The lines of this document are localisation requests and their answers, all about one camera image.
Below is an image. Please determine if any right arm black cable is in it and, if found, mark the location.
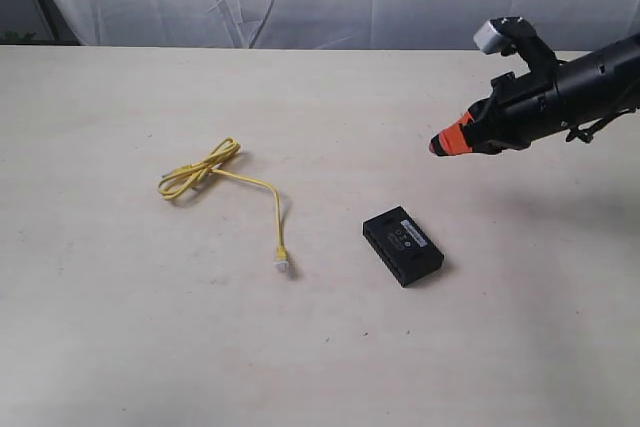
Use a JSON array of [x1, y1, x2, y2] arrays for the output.
[[564, 106, 640, 144]]

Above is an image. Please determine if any small black box device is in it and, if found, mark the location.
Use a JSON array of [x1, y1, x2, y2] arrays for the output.
[[363, 206, 444, 288]]

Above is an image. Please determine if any yellow ethernet cable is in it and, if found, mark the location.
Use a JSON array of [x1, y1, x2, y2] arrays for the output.
[[158, 136, 292, 274]]

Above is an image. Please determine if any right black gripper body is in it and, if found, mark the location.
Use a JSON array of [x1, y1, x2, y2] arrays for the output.
[[462, 44, 625, 153]]

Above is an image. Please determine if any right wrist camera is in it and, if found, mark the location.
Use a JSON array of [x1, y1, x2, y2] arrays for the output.
[[473, 17, 559, 72]]

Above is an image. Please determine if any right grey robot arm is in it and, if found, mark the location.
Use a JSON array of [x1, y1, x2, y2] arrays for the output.
[[429, 35, 639, 157]]

